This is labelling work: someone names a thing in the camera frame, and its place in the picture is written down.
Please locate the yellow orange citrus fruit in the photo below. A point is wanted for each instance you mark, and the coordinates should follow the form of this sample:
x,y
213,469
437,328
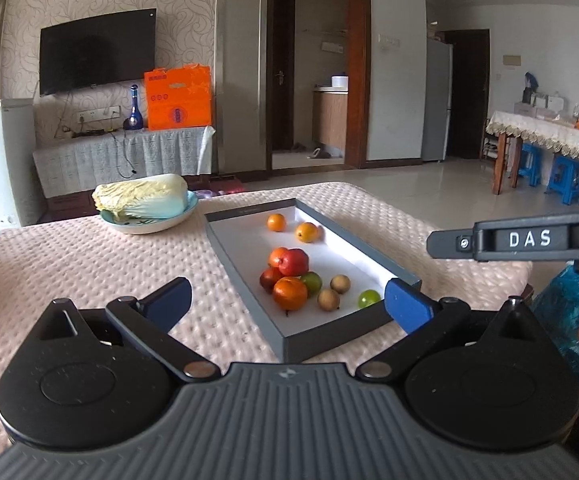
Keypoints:
x,y
307,232

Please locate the pink quilted table cover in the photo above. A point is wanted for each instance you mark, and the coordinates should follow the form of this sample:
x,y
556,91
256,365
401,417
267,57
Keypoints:
x,y
87,262

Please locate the blue glass bottle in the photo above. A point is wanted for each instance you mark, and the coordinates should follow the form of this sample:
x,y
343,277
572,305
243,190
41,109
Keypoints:
x,y
135,120

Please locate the blue plastic stool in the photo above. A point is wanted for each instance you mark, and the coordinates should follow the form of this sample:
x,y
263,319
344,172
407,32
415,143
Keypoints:
x,y
530,164
564,179

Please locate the green round fruit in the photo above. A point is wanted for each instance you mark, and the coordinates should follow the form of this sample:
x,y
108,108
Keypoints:
x,y
313,283

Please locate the lace covered wooden table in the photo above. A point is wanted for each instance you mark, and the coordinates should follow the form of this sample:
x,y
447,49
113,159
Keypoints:
x,y
552,136

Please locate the orange fruit in box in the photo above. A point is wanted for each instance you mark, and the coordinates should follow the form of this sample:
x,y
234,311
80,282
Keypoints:
x,y
277,257

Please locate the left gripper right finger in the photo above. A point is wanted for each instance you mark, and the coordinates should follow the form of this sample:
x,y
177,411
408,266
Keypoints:
x,y
425,323

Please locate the red apple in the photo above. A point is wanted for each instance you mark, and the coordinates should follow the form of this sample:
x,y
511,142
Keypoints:
x,y
293,262

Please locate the small orange in box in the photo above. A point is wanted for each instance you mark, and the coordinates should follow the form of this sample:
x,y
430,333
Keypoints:
x,y
276,223

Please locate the napa cabbage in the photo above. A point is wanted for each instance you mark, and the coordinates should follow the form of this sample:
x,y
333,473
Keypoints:
x,y
151,198

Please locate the white chest freezer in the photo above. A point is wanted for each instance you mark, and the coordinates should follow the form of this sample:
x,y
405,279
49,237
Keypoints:
x,y
21,199

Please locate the grey shallow cardboard box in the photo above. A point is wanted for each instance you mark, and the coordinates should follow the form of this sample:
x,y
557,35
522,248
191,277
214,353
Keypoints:
x,y
243,244

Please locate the large orange mandarin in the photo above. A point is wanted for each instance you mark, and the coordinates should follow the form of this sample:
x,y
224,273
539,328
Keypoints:
x,y
290,294

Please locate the orange gift box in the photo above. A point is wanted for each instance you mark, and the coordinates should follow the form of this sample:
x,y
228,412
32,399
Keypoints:
x,y
179,98

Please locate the grey refrigerator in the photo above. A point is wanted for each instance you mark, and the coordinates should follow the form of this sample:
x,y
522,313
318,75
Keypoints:
x,y
437,111

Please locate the wall mounted black television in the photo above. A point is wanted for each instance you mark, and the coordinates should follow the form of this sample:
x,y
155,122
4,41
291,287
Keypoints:
x,y
103,49

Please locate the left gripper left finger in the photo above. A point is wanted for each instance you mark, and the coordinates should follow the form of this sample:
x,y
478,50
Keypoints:
x,y
145,325

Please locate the cloth covered tv cabinet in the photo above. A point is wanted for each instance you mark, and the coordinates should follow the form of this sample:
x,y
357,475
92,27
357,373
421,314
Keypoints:
x,y
82,164

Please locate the wooden kitchen cabinet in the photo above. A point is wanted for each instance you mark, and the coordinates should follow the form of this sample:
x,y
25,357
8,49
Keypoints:
x,y
329,119

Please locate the red fruit in box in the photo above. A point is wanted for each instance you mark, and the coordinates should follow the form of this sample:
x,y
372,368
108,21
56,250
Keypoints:
x,y
269,278

